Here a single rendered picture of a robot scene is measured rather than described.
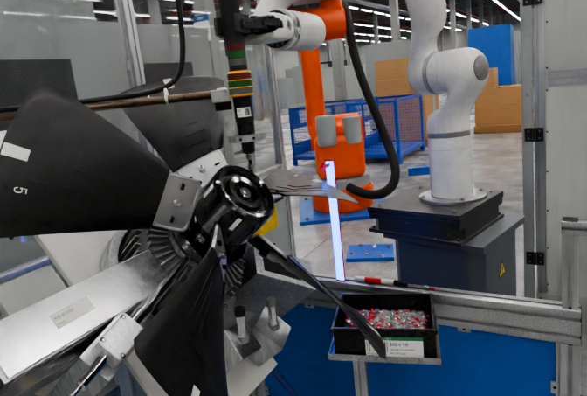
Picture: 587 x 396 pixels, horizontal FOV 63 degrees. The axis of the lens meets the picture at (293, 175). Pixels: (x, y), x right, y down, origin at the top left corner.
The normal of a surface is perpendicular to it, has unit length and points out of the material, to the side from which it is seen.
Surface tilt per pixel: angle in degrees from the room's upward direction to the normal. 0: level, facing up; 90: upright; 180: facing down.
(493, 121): 90
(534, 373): 90
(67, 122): 73
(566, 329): 90
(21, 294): 50
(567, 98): 90
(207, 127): 41
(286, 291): 125
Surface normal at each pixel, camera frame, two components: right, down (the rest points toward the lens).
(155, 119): -0.01, -0.51
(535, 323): -0.48, 0.22
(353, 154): -0.02, 0.20
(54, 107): 0.56, -0.25
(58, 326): 0.60, -0.62
